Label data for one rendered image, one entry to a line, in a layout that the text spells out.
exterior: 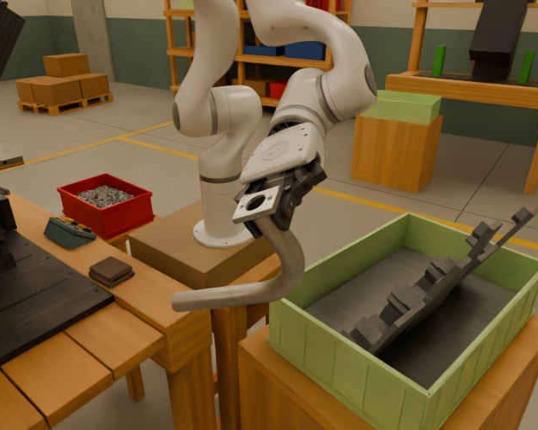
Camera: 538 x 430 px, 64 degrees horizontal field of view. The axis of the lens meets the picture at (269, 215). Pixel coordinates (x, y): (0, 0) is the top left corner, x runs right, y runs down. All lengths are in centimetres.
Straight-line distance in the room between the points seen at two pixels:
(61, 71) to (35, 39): 370
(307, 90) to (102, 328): 73
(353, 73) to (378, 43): 568
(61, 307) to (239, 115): 64
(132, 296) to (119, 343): 14
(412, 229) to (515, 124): 464
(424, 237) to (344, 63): 89
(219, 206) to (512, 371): 83
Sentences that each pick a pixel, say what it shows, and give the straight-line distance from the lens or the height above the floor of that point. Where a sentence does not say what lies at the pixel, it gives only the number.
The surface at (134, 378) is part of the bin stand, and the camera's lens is 202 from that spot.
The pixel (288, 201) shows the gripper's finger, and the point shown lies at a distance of 49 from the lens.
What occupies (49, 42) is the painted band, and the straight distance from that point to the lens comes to 1178.
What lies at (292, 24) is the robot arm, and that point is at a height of 153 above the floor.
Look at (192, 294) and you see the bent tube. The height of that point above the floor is 117.
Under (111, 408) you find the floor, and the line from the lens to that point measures 213.
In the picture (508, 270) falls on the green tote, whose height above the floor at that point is 90.
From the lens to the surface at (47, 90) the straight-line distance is 738.
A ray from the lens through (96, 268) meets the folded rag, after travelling 124.
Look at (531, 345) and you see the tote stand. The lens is 131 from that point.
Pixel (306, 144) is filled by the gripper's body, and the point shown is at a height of 141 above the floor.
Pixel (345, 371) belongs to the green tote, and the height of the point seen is 88.
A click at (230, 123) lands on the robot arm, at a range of 113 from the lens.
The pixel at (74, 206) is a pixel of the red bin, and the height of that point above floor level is 87.
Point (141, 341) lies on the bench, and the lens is 105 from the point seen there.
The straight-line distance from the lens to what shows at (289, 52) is 632.
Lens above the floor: 157
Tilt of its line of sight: 27 degrees down
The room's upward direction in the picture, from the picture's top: straight up
